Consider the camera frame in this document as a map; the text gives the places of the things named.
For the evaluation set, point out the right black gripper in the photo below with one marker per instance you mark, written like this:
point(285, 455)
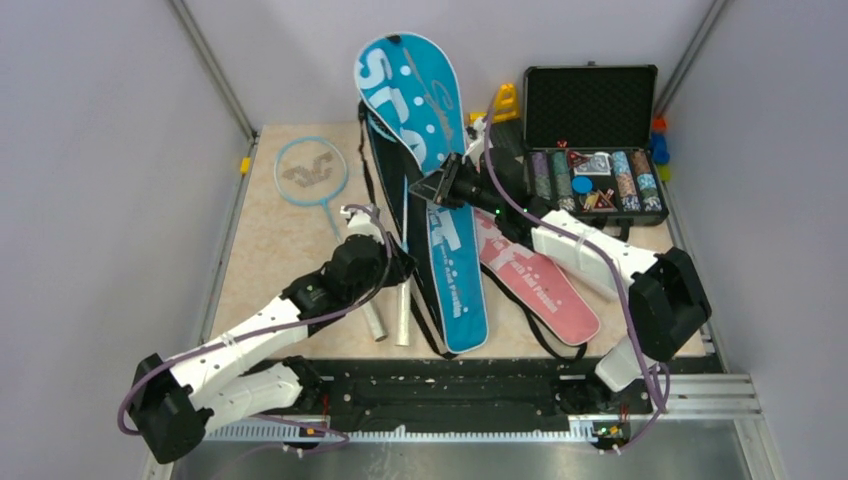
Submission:
point(439, 186)

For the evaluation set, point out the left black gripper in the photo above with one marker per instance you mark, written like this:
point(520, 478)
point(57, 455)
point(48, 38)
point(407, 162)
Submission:
point(402, 265)

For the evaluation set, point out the blue badminton racket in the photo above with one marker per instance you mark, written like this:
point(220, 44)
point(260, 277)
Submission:
point(309, 173)
point(404, 294)

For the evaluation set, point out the blue racket cover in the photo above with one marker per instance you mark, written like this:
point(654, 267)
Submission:
point(411, 107)

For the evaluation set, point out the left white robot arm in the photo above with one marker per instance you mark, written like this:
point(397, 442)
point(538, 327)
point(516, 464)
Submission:
point(174, 403)

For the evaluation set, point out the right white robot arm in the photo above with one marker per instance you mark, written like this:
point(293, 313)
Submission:
point(661, 294)

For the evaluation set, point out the dark grey building plate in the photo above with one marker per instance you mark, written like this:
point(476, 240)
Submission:
point(508, 135)

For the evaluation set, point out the yellow letter A toy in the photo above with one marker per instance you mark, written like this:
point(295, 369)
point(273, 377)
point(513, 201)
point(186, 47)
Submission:
point(506, 104)

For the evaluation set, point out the pink racket cover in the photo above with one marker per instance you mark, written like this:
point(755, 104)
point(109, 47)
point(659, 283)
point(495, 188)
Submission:
point(535, 283)

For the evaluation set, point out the black poker chip case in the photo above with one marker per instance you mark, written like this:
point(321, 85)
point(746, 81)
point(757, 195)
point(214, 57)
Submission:
point(587, 140)

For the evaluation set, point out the coloured toys in corner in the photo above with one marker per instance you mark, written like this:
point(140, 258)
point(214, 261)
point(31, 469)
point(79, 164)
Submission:
point(660, 153)

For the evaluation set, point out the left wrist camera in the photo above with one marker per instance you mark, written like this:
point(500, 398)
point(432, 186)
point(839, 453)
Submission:
point(363, 220)

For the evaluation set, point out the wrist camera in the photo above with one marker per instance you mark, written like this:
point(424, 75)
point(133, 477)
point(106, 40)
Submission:
point(363, 220)
point(478, 142)

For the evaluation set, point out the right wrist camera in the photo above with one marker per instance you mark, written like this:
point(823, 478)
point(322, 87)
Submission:
point(478, 142)

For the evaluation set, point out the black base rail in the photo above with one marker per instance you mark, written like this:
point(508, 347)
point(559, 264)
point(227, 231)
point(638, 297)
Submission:
point(458, 396)

